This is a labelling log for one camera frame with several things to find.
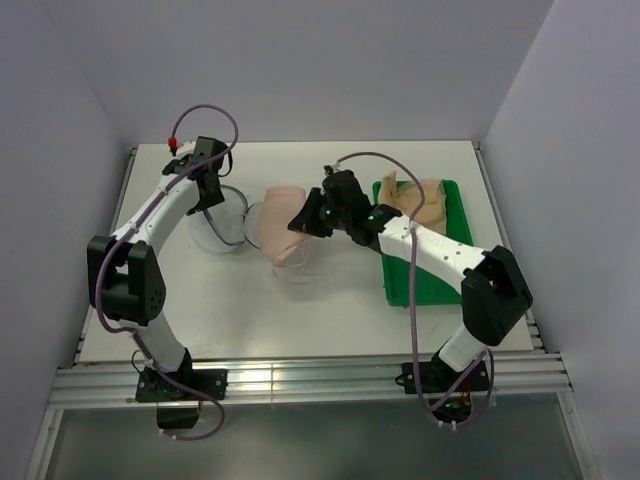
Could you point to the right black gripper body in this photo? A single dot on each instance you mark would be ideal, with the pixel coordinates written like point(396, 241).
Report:
point(321, 218)

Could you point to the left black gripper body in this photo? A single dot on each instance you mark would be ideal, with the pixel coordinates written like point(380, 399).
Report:
point(210, 200)

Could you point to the mesh laundry bag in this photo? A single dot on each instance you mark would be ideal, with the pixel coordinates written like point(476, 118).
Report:
point(231, 225)

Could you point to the pink bra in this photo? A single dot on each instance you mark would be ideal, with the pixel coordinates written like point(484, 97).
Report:
point(276, 241)

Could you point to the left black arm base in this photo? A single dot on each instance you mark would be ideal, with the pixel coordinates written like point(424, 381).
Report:
point(178, 397)

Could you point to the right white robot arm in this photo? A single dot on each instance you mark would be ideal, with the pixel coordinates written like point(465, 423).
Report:
point(493, 290)

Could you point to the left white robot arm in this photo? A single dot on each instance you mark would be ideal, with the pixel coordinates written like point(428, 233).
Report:
point(126, 286)

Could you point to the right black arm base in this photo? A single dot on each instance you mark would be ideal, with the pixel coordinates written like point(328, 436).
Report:
point(436, 379)

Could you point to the beige bra in tray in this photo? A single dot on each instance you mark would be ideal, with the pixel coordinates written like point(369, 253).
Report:
point(406, 197)

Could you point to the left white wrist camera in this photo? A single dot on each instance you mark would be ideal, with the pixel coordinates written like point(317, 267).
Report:
point(181, 146)

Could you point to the aluminium frame rail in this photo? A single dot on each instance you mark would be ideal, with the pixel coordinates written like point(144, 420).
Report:
point(333, 379)

